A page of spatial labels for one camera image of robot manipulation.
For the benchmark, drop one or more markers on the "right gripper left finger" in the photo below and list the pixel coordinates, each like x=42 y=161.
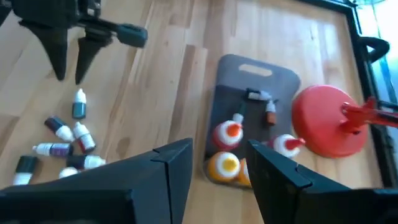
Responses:
x=109 y=193

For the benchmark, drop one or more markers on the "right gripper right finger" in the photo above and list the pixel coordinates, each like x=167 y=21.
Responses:
x=311 y=205

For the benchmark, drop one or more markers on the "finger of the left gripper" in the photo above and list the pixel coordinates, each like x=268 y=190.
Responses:
x=53 y=43
x=90 y=46

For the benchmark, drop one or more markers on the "small food colouring bottle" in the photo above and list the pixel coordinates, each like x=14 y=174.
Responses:
x=67 y=172
x=77 y=161
x=259 y=95
x=271 y=117

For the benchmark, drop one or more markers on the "large burgundy colouring bottle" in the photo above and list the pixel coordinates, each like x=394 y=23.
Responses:
x=284 y=144

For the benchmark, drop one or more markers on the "small dark red colouring bottle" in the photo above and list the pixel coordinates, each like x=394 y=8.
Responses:
x=56 y=124

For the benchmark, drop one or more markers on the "small leaf green colouring bottle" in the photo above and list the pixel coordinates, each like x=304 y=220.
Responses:
x=27 y=164

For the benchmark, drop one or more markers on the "large yellow colouring bottle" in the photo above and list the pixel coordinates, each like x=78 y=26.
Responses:
x=224 y=166

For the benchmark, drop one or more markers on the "large red-orange colouring bottle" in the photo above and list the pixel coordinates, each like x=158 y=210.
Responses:
x=231 y=130

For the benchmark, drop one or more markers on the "large green colouring bottle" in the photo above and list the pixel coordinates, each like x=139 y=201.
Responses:
x=237 y=118

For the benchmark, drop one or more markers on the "translucent grey plastic bin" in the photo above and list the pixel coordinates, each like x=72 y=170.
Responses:
x=236 y=67

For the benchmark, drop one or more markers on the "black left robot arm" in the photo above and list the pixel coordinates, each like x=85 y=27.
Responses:
x=3 y=9

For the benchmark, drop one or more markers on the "small purple colouring bottle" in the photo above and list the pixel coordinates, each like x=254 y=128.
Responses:
x=59 y=150

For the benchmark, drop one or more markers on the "red desk lamp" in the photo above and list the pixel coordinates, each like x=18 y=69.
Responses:
x=323 y=118

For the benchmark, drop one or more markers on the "black frame hook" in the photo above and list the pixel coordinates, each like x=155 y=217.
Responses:
x=377 y=43

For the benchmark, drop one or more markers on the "black metal table frame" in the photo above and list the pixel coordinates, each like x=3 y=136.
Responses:
x=359 y=34

